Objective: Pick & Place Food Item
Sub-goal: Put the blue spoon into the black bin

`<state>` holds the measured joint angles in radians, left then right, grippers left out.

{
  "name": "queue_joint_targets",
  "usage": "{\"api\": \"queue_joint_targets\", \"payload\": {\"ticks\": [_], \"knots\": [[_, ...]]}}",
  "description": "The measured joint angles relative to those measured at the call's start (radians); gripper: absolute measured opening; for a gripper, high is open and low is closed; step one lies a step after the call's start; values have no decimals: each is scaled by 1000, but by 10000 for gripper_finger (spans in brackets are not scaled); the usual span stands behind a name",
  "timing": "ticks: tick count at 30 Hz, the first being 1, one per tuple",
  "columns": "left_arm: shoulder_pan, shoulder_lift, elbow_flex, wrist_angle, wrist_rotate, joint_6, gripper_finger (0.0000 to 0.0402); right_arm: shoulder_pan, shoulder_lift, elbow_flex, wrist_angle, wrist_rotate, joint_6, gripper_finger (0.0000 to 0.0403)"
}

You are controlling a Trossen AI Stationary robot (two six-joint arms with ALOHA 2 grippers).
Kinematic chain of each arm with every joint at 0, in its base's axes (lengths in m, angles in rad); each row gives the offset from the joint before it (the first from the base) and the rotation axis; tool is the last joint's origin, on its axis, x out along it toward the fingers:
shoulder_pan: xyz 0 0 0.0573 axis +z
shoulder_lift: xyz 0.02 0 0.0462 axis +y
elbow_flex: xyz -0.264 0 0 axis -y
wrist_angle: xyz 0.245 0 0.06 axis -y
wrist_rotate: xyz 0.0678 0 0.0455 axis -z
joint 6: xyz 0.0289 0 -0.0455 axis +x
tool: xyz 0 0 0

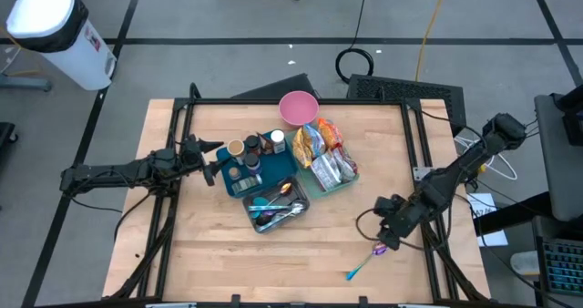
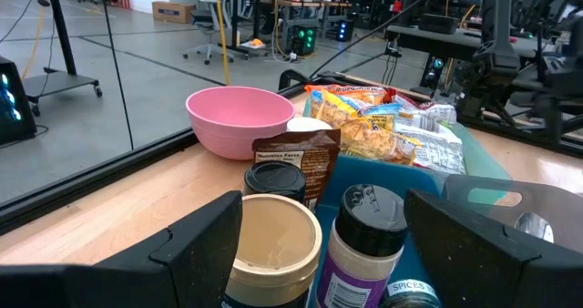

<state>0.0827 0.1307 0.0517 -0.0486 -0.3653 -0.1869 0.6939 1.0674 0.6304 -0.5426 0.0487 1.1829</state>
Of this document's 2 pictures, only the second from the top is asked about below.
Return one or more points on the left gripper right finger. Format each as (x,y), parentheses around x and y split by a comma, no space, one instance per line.
(492,271)

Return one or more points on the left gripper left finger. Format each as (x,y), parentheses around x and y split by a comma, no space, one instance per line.
(182,271)

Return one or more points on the green herb spice jar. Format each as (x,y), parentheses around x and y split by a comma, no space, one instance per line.
(410,294)

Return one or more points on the tan lid spice jar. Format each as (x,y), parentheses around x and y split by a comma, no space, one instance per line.
(273,239)

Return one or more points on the purple label spice jar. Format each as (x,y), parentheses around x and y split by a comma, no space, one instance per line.
(364,253)

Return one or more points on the black lid amber jar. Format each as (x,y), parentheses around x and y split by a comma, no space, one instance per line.
(275,180)

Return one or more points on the white red ramen packet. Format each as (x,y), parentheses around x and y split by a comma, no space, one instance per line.
(432,112)

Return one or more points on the brown foil pouch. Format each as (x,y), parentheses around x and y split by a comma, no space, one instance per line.
(309,157)

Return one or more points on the white lid spice jar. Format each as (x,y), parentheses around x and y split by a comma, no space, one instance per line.
(307,125)

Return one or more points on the orange ramen packet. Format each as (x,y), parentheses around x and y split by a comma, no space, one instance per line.
(346,91)

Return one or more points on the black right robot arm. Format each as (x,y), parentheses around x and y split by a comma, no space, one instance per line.
(501,57)

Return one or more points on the light green plastic bin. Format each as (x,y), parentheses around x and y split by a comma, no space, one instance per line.
(483,162)

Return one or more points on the blue plastic bin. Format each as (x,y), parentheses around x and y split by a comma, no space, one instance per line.
(387,173)

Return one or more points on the pink bowl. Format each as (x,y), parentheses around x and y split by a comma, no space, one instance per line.
(237,116)

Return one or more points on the black computer blue light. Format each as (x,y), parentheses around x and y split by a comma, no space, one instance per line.
(435,71)

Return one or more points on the black wheeled stand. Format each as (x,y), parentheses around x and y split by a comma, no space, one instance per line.
(59,82)

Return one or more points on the black workbench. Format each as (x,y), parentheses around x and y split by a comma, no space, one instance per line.
(446,44)

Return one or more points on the black computer tower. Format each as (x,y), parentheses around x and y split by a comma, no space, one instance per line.
(16,103)

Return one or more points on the grey office chair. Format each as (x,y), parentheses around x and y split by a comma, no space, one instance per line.
(207,21)

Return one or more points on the black box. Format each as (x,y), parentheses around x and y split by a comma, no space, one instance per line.
(438,24)

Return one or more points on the cardboard box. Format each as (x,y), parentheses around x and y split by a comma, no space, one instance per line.
(173,13)

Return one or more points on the computer tower green lights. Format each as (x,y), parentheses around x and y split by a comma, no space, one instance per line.
(304,39)

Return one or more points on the computer tower blue lights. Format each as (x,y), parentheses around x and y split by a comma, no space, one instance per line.
(344,30)

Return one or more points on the wooden top desk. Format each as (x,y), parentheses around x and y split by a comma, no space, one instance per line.
(296,2)

